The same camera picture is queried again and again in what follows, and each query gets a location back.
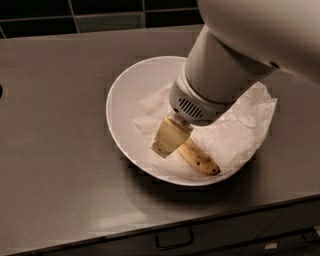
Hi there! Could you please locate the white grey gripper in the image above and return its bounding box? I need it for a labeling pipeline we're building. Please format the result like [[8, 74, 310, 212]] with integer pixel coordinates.
[[151, 66, 232, 158]]

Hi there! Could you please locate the yellow spotted banana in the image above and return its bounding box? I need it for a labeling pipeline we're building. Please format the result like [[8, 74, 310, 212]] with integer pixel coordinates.
[[178, 138, 220, 176]]

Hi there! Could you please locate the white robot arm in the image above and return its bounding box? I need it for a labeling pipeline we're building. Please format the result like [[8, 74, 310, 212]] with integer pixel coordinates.
[[152, 0, 320, 158]]

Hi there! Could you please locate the white bowl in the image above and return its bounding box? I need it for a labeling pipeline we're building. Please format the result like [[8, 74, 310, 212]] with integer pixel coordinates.
[[105, 55, 260, 187]]

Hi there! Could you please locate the white crumpled paper sheet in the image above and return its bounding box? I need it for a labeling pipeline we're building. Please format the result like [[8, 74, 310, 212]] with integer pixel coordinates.
[[129, 82, 277, 180]]

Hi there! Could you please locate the dark cabinet drawer front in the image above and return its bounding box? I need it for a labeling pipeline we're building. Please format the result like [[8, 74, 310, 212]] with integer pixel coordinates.
[[32, 197, 320, 256]]

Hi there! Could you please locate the black drawer handle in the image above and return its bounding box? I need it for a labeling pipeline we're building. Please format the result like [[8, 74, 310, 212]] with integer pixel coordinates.
[[155, 228, 194, 251]]

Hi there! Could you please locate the black handle at right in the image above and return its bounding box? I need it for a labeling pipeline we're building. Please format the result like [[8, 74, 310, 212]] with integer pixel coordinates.
[[302, 229, 320, 243]]

